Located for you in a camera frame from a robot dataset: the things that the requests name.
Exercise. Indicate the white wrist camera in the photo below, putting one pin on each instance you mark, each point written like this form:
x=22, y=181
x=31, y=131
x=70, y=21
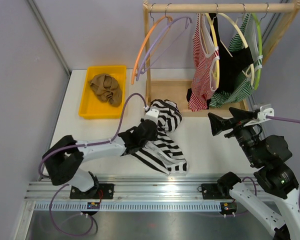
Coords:
x=261, y=111
x=152, y=114

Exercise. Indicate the orange hanger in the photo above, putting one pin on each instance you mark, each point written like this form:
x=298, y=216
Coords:
x=143, y=42

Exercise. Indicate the green hanger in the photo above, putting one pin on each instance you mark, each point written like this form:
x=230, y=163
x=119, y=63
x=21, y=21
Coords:
x=260, y=47

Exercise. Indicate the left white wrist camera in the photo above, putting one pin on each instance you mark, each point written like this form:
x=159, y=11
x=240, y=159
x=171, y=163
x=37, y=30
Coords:
x=152, y=114

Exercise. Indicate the purple hanger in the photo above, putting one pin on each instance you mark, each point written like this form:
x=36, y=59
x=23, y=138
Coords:
x=188, y=22

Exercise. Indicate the black white striped tank top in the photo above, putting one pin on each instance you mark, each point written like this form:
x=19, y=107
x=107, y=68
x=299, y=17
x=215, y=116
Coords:
x=163, y=154

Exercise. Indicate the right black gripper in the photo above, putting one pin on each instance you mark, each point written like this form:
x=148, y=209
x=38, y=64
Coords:
x=218, y=124

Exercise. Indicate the tan tank top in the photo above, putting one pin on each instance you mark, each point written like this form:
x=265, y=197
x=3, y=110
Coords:
x=106, y=89

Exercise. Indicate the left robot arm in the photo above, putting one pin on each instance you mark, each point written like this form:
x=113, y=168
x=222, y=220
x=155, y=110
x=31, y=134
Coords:
x=64, y=159

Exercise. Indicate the aluminium rail base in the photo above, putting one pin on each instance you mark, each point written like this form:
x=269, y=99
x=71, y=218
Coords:
x=129, y=194

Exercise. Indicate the wooden clothes rack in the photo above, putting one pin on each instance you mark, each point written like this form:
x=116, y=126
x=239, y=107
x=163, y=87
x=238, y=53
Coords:
x=172, y=88

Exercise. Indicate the red white striped tank top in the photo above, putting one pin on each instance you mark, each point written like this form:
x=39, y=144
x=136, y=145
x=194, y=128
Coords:
x=203, y=83

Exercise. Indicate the yellow plastic bin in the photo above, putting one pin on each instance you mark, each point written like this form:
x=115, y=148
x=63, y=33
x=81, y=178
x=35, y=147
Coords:
x=90, y=106

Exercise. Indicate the green white striped tank top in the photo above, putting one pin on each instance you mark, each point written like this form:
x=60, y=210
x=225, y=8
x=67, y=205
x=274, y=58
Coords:
x=242, y=87

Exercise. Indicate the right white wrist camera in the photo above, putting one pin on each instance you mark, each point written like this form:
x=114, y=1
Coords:
x=261, y=111

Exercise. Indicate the cream hanger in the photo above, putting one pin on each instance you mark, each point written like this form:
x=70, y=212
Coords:
x=250, y=72

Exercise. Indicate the yellow hanger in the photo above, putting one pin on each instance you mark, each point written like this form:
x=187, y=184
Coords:
x=216, y=64

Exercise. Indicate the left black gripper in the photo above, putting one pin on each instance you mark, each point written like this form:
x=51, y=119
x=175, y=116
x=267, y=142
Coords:
x=153, y=136

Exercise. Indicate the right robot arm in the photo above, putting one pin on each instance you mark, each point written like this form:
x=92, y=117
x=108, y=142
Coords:
x=268, y=156

